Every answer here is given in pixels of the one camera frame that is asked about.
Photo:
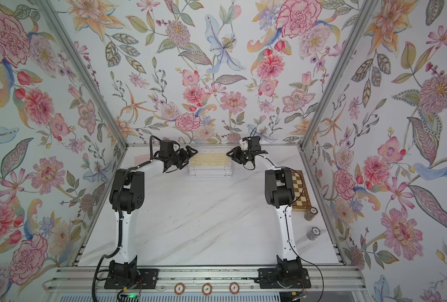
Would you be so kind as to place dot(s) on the right orange ring marker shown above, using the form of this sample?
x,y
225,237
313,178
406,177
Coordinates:
x,y
234,288

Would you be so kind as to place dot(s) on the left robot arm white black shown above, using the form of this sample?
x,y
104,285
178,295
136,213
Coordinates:
x,y
128,193

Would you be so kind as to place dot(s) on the left orange ring marker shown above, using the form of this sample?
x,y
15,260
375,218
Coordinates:
x,y
179,289

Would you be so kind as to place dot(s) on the aluminium front rail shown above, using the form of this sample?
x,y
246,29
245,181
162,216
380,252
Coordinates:
x,y
325,278

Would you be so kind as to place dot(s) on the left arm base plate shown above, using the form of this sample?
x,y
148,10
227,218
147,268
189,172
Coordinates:
x,y
129,276

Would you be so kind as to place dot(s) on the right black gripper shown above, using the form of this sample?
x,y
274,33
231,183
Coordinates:
x,y
236,155

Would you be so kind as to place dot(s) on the yellow keyboard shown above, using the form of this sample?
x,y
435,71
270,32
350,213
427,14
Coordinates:
x,y
212,177
210,171
211,160

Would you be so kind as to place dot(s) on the wooden chessboard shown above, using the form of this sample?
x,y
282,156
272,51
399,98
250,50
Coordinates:
x,y
303,202

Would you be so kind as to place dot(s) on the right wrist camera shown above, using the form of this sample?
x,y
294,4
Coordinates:
x,y
244,145

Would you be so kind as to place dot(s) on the white keyboard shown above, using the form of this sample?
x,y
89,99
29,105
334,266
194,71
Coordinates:
x,y
210,175
210,169

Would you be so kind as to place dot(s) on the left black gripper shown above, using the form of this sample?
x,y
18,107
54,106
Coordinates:
x,y
184,158

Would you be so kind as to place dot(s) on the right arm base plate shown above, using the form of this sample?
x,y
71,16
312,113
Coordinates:
x,y
268,279

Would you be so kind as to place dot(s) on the pink keyboard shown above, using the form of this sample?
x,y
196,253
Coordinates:
x,y
209,173
140,159

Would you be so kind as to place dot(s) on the brown cylindrical can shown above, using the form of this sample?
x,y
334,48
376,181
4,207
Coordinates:
x,y
311,213

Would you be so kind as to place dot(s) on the silver patterned can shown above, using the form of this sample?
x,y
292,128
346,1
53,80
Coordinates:
x,y
313,233

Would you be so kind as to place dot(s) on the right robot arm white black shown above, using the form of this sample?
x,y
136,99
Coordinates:
x,y
279,193

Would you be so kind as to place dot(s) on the orange ring marker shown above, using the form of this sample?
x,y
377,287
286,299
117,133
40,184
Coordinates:
x,y
234,288
179,289
207,289

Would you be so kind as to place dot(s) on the middle orange ring marker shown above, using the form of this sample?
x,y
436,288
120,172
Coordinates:
x,y
207,289

